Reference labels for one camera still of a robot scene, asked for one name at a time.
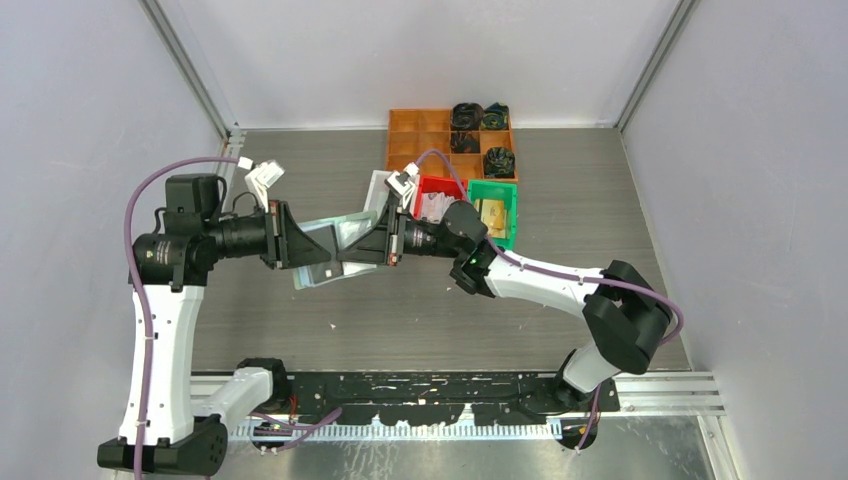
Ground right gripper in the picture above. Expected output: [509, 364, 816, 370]
[337, 205, 463, 268]

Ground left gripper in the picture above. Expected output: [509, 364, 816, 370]
[206, 198, 332, 269]

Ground black card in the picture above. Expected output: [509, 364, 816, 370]
[301, 222, 346, 286]

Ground green card holder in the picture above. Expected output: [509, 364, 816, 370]
[293, 210, 378, 290]

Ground white plastic bin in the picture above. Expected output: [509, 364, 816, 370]
[363, 170, 392, 213]

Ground red plastic bin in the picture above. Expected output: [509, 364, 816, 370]
[411, 175, 467, 224]

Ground green plastic bin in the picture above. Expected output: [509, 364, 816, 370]
[467, 179, 518, 250]

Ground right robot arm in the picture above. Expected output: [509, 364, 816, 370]
[338, 201, 673, 411]

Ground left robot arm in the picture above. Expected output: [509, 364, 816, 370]
[97, 174, 331, 477]

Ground white silver cards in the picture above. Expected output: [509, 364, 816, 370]
[419, 192, 458, 224]

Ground gold cards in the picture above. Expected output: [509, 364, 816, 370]
[474, 198, 509, 239]

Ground orange compartment tray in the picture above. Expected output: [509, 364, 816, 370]
[384, 107, 519, 183]

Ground dark rolled item middle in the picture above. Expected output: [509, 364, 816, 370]
[450, 131, 480, 154]

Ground dark green rolled item bottom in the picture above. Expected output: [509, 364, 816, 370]
[483, 147, 516, 179]

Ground black rolled item top-left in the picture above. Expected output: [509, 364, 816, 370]
[450, 102, 484, 131]

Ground dark green rolled item top-right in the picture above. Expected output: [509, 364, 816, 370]
[480, 102, 510, 131]

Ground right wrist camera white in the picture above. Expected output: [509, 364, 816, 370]
[385, 162, 420, 213]

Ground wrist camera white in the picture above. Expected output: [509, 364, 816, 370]
[385, 162, 420, 213]
[237, 156, 285, 213]

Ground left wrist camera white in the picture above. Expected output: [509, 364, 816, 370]
[237, 156, 285, 213]

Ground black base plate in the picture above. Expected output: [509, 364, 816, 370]
[255, 371, 592, 427]

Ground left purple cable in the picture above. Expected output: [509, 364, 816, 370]
[123, 156, 343, 480]

